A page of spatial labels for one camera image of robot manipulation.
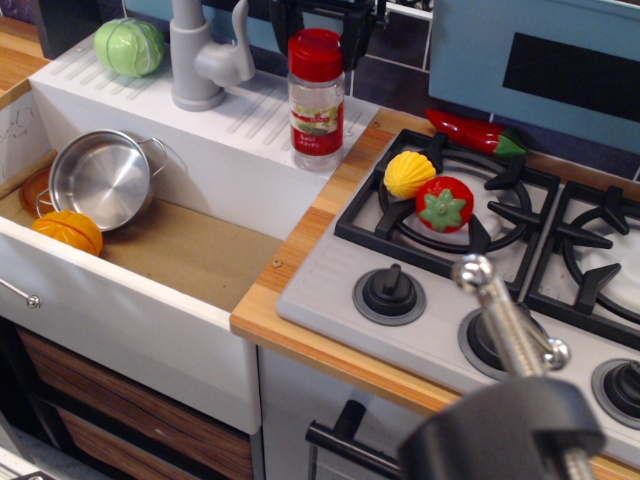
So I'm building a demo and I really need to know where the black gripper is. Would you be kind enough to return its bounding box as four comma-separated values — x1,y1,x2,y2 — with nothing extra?
269,0,387,71

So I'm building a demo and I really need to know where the red plastic cap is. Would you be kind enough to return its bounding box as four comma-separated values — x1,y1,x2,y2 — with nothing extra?
287,28,344,83

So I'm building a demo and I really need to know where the clear spice jar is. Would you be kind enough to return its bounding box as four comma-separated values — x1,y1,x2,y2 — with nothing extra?
287,69,347,173

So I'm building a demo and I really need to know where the grey toy faucet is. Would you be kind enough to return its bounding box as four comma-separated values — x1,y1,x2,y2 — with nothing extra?
170,1,255,112

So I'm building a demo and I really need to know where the yellow toy corn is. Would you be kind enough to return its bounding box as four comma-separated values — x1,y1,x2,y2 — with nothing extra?
383,151,436,200

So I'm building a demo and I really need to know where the red toy chili pepper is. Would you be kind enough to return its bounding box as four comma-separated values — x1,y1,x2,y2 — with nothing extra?
425,109,527,158

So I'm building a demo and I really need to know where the green toy cabbage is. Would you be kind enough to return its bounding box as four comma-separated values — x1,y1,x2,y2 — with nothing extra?
94,18,165,78

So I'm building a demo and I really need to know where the red toy tomato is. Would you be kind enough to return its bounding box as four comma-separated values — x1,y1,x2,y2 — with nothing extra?
415,175,474,234

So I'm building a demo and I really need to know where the black left burner grate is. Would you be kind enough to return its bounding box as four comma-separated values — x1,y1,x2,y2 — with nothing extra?
334,130,560,298

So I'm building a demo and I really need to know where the black burner grate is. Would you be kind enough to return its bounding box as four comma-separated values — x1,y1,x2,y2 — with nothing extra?
526,182,639,350
334,130,560,298

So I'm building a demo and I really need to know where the stainless steel pot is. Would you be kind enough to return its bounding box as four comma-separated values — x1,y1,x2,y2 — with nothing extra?
36,129,168,232

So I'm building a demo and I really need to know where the black left stove knob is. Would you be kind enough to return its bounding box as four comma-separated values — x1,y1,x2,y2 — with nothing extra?
352,264,427,327

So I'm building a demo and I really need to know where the black stove knob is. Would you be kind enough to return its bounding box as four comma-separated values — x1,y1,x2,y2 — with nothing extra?
591,359,639,430
352,264,427,327
457,301,552,382

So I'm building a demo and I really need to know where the white toy sink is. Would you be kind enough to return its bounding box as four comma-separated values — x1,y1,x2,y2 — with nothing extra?
0,32,381,435

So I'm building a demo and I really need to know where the orange toy pumpkin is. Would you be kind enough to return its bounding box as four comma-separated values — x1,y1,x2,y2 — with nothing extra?
31,210,103,256

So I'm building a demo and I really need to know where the black right burner grate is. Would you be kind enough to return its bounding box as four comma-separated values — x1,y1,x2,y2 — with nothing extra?
526,182,639,350

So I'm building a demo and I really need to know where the black middle stove knob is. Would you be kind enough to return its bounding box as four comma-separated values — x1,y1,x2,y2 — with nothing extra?
457,301,552,382

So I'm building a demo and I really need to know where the black right stove knob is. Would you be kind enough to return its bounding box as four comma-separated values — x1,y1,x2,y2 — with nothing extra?
591,359,639,430

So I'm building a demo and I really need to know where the metal towel rail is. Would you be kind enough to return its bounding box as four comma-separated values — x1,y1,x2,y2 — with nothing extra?
0,279,42,309

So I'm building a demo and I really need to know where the black oven door handle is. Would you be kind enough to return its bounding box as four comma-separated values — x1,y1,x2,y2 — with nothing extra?
305,400,401,479

